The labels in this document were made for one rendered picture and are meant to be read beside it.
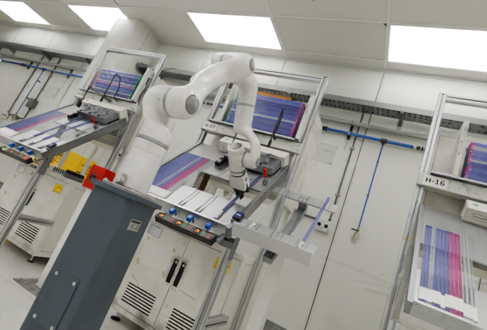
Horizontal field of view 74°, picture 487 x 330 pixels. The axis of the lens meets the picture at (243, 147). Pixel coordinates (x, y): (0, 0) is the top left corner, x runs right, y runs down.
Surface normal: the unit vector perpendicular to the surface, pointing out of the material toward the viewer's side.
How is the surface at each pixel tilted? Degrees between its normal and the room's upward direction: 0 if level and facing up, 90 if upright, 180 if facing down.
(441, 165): 90
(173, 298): 90
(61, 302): 90
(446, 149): 90
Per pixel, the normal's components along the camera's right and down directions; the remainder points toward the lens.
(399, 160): -0.33, -0.38
